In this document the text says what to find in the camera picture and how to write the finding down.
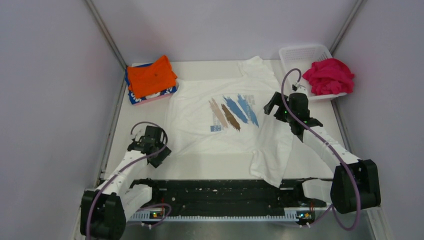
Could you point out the pink crumpled t-shirt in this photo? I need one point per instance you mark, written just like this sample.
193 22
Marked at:
329 77

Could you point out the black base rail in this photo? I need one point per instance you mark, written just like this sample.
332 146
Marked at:
188 213

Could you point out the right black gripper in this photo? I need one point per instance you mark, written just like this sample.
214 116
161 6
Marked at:
277 99

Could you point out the pink folded t-shirt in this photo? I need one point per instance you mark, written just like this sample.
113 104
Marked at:
156 98

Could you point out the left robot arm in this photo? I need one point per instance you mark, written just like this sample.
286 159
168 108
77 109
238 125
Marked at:
105 210

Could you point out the white plastic basket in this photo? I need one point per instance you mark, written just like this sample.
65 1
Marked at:
302 57

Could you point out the orange folded t-shirt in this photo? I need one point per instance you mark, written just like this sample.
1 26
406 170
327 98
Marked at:
145 81

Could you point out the white printed t-shirt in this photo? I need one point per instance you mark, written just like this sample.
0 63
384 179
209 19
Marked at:
226 116

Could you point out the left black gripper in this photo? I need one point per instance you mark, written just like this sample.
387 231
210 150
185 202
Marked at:
157 161

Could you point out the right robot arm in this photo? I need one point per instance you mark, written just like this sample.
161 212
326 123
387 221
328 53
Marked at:
355 183

